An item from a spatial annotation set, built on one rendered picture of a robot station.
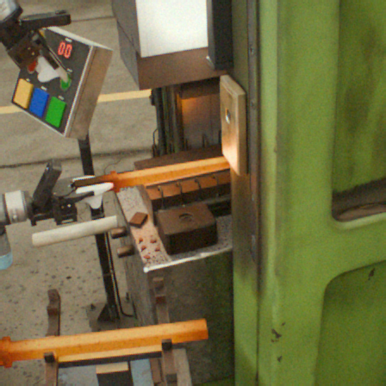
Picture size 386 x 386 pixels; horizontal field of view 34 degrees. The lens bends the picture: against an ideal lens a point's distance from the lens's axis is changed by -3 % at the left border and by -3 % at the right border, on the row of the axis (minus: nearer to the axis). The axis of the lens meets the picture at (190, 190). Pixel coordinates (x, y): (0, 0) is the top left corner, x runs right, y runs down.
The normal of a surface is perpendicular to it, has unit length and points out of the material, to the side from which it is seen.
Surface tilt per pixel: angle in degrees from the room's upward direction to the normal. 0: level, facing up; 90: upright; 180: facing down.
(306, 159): 89
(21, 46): 90
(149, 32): 90
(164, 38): 90
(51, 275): 0
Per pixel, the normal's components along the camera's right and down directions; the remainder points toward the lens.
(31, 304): -0.06, -0.83
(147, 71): 0.30, 0.52
